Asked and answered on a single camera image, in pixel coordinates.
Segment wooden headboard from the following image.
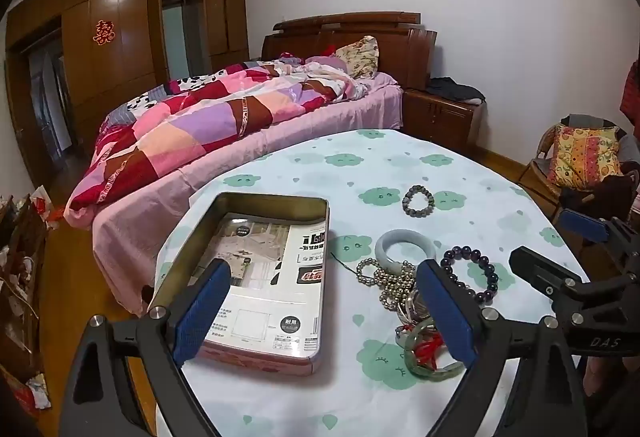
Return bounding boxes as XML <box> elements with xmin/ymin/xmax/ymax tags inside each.
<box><xmin>262</xmin><ymin>12</ymin><xmax>438</xmax><ymax>90</ymax></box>

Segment cluttered wooden cabinet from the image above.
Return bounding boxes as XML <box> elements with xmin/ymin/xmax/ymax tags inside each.
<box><xmin>0</xmin><ymin>187</ymin><xmax>56</xmax><ymax>418</ymax></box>

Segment red garment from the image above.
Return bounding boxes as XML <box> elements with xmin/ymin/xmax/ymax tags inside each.
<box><xmin>620</xmin><ymin>62</ymin><xmax>640</xmax><ymax>118</ymax></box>

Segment yellow patterned cushion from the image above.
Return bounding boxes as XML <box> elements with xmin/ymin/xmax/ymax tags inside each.
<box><xmin>547</xmin><ymin>126</ymin><xmax>621</xmax><ymax>190</ymax></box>

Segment dark brown cloth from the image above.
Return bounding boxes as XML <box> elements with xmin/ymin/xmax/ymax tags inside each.
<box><xmin>560</xmin><ymin>172</ymin><xmax>640</xmax><ymax>223</ymax></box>

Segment dark clothes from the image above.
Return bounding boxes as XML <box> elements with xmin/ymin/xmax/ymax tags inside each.
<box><xmin>425</xmin><ymin>77</ymin><xmax>486</xmax><ymax>105</ymax></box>

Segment wooden wardrobe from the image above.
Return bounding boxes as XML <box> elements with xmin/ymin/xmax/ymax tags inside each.
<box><xmin>5</xmin><ymin>0</ymin><xmax>251</xmax><ymax>178</ymax></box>

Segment patchwork quilt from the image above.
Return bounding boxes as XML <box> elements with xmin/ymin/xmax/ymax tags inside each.
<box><xmin>67</xmin><ymin>53</ymin><xmax>371</xmax><ymax>218</ymax></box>

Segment grey bead bracelet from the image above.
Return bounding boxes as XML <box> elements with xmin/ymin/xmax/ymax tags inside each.
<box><xmin>402</xmin><ymin>186</ymin><xmax>435</xmax><ymax>218</ymax></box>

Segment pink metal tin box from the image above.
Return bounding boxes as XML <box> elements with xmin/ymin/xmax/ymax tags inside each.
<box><xmin>145</xmin><ymin>191</ymin><xmax>331</xmax><ymax>377</ymax></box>

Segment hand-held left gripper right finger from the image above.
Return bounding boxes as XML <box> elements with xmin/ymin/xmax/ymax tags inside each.
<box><xmin>416</xmin><ymin>258</ymin><xmax>587</xmax><ymax>437</ymax></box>

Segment rattan chair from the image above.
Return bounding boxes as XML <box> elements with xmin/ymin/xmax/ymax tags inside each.
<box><xmin>517</xmin><ymin>114</ymin><xmax>640</xmax><ymax>218</ymax></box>

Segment pale jade bangle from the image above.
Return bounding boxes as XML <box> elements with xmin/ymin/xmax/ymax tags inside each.
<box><xmin>375</xmin><ymin>228</ymin><xmax>437</xmax><ymax>268</ymax></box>

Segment green jade bangle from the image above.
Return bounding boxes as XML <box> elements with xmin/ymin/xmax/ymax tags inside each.
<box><xmin>402</xmin><ymin>317</ymin><xmax>466</xmax><ymax>379</ymax></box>

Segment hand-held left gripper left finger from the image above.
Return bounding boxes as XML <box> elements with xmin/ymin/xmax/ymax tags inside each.
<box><xmin>59</xmin><ymin>258</ymin><xmax>232</xmax><ymax>437</ymax></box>

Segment purple bead bracelet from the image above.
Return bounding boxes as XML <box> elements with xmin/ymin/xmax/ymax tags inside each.
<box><xmin>440</xmin><ymin>244</ymin><xmax>501</xmax><ymax>305</ymax></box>

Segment red paper decoration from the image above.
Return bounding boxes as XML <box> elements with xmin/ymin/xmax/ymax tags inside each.
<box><xmin>92</xmin><ymin>20</ymin><xmax>115</xmax><ymax>45</ymax></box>

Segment wooden nightstand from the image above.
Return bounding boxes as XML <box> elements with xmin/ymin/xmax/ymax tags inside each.
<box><xmin>402</xmin><ymin>87</ymin><xmax>488</xmax><ymax>148</ymax></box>

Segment metal bead necklace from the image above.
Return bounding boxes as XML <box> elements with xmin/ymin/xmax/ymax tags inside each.
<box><xmin>377</xmin><ymin>264</ymin><xmax>418</xmax><ymax>313</ymax></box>

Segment bed with pink sheet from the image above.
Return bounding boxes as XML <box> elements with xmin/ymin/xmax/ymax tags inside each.
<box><xmin>65</xmin><ymin>70</ymin><xmax>406</xmax><ymax>318</ymax></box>

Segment person's right hand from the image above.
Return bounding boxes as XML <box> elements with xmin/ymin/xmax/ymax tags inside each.
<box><xmin>582</xmin><ymin>357</ymin><xmax>640</xmax><ymax>418</ymax></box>

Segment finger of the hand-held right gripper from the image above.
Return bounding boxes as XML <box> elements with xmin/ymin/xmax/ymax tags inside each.
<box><xmin>509</xmin><ymin>246</ymin><xmax>595</xmax><ymax>304</ymax></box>
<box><xmin>557</xmin><ymin>208</ymin><xmax>640</xmax><ymax>264</ymax></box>

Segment floral pillow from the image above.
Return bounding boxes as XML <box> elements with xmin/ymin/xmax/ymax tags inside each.
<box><xmin>335</xmin><ymin>36</ymin><xmax>381</xmax><ymax>79</ymax></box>

